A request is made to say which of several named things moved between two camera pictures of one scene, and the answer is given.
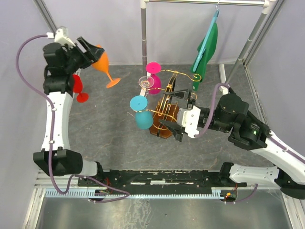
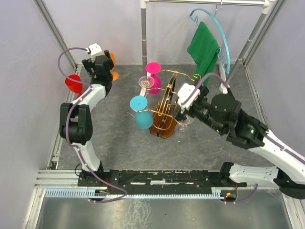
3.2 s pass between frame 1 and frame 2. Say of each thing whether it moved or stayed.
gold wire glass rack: stayed
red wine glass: stayed
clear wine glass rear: stayed
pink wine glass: stayed
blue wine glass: stayed
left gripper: moved
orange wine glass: moved
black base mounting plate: stayed
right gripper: moved
